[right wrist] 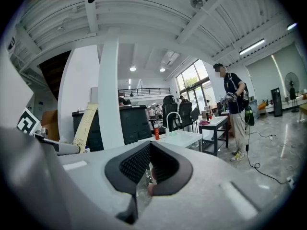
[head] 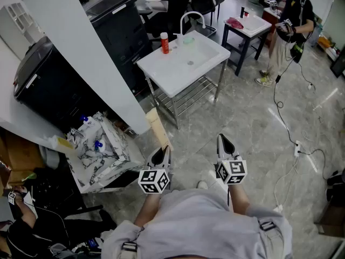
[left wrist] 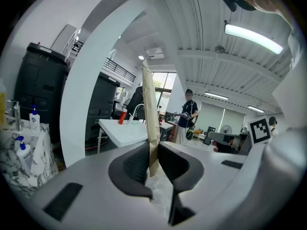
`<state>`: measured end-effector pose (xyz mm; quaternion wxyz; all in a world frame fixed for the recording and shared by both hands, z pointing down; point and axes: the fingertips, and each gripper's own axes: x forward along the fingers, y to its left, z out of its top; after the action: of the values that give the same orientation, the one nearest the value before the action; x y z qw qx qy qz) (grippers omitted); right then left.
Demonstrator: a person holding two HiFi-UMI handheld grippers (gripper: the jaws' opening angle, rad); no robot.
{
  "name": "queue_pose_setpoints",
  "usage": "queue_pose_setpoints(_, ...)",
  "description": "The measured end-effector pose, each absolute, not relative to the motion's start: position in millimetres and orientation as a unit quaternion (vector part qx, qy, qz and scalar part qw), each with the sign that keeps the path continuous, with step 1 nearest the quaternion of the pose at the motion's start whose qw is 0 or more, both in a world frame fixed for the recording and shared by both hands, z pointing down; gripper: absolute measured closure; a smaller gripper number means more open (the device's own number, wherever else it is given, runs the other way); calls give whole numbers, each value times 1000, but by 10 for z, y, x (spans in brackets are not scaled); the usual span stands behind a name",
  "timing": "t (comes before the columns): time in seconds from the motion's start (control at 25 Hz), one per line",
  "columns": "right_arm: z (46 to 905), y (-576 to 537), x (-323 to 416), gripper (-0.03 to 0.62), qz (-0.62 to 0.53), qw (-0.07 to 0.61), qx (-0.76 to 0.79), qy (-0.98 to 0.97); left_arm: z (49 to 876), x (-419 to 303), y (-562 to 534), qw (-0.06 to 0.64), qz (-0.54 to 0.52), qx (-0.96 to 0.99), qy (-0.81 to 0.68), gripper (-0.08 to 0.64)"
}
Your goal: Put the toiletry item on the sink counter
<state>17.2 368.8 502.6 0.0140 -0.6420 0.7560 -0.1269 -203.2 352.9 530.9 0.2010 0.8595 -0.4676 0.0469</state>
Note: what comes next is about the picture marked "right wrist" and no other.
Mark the black pedestal fan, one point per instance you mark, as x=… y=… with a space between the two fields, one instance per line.
x=291 y=83

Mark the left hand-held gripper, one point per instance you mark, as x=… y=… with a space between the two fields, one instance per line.
x=28 y=122

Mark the black mezzanine railing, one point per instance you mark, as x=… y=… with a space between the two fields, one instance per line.
x=144 y=90

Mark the black metal table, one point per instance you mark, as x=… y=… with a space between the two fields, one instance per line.
x=217 y=138

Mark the ceiling mounted fan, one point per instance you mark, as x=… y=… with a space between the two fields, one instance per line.
x=196 y=2

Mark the white column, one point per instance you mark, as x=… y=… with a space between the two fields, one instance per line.
x=110 y=92

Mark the person's grey shirt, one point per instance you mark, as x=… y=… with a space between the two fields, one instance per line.
x=14 y=80

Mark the white curved faucet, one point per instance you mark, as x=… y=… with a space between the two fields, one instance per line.
x=173 y=114

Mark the black tall cabinet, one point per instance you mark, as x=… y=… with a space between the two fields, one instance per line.
x=276 y=102

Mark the black office copier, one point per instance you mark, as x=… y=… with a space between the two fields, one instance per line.
x=134 y=123

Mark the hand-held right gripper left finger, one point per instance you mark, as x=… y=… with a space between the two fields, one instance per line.
x=129 y=169

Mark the small black office chair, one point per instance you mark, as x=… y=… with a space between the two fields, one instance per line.
x=195 y=116

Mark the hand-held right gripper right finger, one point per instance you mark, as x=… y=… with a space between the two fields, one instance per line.
x=168 y=169

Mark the green soap in clear dish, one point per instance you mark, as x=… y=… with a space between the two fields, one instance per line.
x=173 y=133

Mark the brown cardboard box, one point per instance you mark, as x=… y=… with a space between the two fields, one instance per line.
x=50 y=123

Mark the red bottle with white cap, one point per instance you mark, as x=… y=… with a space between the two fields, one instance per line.
x=157 y=133

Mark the white power strip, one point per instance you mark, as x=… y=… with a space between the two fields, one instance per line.
x=272 y=137
x=291 y=182

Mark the black high-back office chair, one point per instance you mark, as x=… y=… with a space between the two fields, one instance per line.
x=169 y=114

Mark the white ceramic sink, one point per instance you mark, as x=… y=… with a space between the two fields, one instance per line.
x=182 y=138

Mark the round ceiling light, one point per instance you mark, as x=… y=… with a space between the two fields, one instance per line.
x=162 y=69
x=133 y=68

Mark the black mesh office chair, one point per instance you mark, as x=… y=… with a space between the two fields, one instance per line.
x=185 y=115

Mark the ceiling tube light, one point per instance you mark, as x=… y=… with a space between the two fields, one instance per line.
x=251 y=47

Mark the red cloth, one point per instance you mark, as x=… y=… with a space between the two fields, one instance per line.
x=204 y=123

